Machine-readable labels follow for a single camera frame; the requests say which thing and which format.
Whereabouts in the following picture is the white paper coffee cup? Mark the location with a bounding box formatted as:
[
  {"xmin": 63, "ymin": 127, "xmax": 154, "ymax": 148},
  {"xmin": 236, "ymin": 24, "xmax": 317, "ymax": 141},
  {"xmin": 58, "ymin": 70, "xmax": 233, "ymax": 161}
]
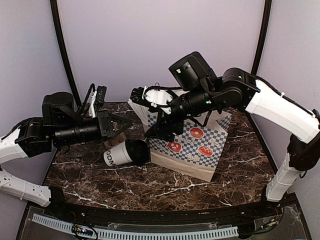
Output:
[{"xmin": 103, "ymin": 142, "xmax": 132, "ymax": 167}]

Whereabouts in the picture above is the black coffee lid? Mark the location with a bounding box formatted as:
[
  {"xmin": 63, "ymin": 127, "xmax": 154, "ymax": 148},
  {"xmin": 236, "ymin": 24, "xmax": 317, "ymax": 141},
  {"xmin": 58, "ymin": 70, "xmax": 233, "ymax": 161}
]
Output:
[{"xmin": 125, "ymin": 139, "xmax": 147, "ymax": 167}]

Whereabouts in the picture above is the blue checkered paper bag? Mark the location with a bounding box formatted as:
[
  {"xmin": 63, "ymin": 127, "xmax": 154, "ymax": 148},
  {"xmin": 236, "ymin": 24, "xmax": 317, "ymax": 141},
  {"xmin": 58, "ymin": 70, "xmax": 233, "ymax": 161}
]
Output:
[{"xmin": 148, "ymin": 110, "xmax": 232, "ymax": 182}]

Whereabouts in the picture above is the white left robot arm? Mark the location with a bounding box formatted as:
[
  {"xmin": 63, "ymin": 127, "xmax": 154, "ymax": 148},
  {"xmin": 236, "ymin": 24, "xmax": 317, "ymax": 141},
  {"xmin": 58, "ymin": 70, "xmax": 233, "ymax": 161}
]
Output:
[{"xmin": 0, "ymin": 92, "xmax": 132, "ymax": 218}]

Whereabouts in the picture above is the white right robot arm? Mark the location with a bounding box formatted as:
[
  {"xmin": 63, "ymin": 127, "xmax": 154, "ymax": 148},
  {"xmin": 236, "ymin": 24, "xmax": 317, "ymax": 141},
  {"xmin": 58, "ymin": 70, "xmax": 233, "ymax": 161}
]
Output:
[{"xmin": 142, "ymin": 51, "xmax": 320, "ymax": 217}]

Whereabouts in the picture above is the brown cardboard cup carrier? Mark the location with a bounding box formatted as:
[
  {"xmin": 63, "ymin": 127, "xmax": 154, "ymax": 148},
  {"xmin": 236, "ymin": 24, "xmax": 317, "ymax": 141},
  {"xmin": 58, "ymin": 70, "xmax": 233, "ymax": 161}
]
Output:
[{"xmin": 104, "ymin": 132, "xmax": 126, "ymax": 150}]

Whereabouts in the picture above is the white wrapped straws bundle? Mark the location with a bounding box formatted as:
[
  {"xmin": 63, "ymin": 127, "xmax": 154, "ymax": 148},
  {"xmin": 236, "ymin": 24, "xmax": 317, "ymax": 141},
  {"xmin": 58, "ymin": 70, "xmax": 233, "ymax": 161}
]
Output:
[{"xmin": 127, "ymin": 99, "xmax": 149, "ymax": 132}]

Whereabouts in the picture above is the stack of black lids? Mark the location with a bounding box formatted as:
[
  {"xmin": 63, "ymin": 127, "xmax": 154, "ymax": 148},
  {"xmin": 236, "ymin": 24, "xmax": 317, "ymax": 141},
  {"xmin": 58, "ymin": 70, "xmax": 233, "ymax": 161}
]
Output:
[{"xmin": 142, "ymin": 145, "xmax": 151, "ymax": 164}]

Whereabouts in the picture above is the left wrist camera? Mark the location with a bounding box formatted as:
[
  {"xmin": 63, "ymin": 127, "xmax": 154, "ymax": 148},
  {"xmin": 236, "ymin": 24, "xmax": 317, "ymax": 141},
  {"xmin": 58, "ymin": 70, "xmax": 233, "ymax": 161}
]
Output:
[{"xmin": 85, "ymin": 85, "xmax": 107, "ymax": 118}]

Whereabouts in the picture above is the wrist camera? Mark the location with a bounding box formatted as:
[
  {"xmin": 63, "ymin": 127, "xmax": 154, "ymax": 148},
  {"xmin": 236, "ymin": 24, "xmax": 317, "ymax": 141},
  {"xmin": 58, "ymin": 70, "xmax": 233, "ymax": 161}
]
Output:
[
  {"xmin": 129, "ymin": 86, "xmax": 176, "ymax": 109},
  {"xmin": 85, "ymin": 85, "xmax": 107, "ymax": 118}
]

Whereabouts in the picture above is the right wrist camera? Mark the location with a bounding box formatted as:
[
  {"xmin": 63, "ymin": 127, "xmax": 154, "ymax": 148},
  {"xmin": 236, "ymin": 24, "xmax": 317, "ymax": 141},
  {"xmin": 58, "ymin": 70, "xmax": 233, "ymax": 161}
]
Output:
[{"xmin": 129, "ymin": 86, "xmax": 176, "ymax": 109}]

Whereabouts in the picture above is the black front rail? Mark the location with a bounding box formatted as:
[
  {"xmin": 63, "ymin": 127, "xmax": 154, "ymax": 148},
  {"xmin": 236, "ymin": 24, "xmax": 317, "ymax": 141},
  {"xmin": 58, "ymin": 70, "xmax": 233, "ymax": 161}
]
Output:
[{"xmin": 45, "ymin": 201, "xmax": 283, "ymax": 226}]

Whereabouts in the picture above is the white slotted cable duct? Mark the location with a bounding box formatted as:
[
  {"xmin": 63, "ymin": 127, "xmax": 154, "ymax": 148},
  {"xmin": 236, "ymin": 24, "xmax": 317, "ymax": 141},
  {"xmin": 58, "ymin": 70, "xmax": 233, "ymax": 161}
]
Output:
[{"xmin": 31, "ymin": 213, "xmax": 239, "ymax": 240}]

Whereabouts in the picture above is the black left frame post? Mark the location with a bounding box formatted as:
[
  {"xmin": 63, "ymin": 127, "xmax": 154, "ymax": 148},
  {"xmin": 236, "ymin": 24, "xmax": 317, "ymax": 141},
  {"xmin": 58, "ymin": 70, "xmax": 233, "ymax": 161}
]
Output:
[{"xmin": 49, "ymin": 0, "xmax": 82, "ymax": 107}]

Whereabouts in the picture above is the black vertical frame post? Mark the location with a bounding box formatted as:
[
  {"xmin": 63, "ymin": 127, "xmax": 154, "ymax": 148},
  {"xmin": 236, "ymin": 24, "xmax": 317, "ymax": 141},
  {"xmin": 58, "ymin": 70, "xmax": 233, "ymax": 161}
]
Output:
[{"xmin": 250, "ymin": 0, "xmax": 272, "ymax": 75}]

